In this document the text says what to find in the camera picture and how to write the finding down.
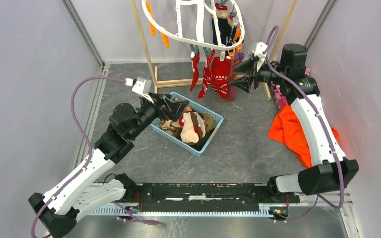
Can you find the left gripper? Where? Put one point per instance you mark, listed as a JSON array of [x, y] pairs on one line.
[[174, 107]]

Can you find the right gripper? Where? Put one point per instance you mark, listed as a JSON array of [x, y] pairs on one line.
[[250, 65]]

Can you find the red white patterned sock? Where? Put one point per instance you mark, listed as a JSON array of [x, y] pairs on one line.
[[221, 71]]

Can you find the teal clothespin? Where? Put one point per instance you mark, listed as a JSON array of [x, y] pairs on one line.
[[207, 51], [194, 49]]

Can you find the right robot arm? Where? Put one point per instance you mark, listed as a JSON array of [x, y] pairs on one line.
[[331, 170]]

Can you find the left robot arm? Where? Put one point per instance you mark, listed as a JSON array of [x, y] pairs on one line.
[[62, 207]]

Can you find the wooden hanger stand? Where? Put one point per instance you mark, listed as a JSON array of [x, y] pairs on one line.
[[187, 82]]

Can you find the white round sock hanger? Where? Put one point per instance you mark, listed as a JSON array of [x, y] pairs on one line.
[[190, 21]]

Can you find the tan sock in basket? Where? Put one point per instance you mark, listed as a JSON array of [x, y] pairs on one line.
[[174, 128]]

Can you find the purple striped hanging sock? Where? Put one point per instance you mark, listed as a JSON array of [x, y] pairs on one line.
[[235, 62]]

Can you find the light blue laundry basket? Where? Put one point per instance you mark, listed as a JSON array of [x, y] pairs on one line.
[[200, 109]]

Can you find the cream white sock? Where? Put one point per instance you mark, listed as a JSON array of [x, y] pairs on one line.
[[193, 128]]

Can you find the white clothespin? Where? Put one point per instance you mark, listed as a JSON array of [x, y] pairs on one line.
[[222, 55]]

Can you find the pink camouflage cloth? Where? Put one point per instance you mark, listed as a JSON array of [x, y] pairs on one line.
[[279, 97]]

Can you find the black hanging sock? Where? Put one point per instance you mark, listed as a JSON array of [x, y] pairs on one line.
[[225, 29]]

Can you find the red sock in basket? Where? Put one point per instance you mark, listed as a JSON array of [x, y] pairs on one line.
[[195, 58]]

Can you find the orange cloth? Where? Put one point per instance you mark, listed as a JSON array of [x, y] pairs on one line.
[[286, 129]]

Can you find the beige red cuffed sock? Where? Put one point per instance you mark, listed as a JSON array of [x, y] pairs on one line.
[[221, 11]]

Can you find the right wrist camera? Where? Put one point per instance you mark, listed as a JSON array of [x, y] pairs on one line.
[[259, 51]]

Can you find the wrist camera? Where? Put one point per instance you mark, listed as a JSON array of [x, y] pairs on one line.
[[259, 51], [140, 86]]

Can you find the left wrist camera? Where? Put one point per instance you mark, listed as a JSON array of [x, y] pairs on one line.
[[140, 86]]

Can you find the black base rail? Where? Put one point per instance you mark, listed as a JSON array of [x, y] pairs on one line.
[[204, 197]]

